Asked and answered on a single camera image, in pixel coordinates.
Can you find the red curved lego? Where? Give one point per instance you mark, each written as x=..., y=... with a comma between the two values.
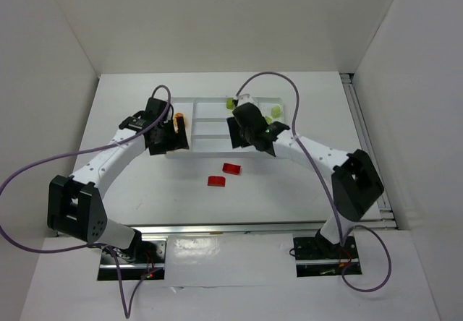
x=216, y=181

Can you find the red rectangular lego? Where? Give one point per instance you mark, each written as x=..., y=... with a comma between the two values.
x=233, y=169

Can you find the yellow oval lego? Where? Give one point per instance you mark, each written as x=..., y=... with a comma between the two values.
x=179, y=123

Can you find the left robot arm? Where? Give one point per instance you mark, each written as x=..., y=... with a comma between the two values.
x=75, y=202

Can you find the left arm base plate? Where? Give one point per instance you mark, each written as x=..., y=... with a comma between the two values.
x=150, y=262

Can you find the front aluminium rail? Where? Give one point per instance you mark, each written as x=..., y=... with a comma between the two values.
x=228, y=228

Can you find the small green lego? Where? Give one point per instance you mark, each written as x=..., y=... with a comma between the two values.
x=231, y=104

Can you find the light green tall lego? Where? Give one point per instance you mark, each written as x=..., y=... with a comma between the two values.
x=276, y=112

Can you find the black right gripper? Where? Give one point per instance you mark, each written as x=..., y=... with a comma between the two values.
x=236, y=135

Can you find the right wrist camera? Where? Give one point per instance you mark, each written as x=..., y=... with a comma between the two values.
x=243, y=99

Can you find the white divided sorting tray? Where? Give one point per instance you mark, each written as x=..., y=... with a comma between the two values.
x=207, y=130

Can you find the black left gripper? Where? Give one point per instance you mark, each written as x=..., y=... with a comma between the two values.
x=173, y=137

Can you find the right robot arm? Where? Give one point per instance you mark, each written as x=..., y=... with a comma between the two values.
x=351, y=180

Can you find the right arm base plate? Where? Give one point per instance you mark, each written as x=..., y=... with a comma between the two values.
x=312, y=261

